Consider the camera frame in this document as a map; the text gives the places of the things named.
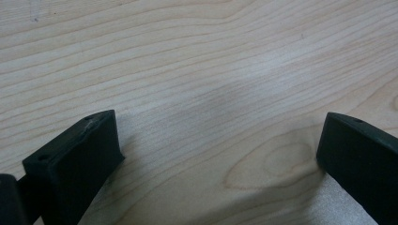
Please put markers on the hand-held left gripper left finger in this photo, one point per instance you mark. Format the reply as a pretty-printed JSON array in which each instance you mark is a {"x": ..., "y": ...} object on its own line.
[{"x": 75, "y": 165}]

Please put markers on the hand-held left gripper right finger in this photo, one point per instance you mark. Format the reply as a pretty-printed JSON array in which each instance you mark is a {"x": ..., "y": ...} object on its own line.
[{"x": 363, "y": 159}]

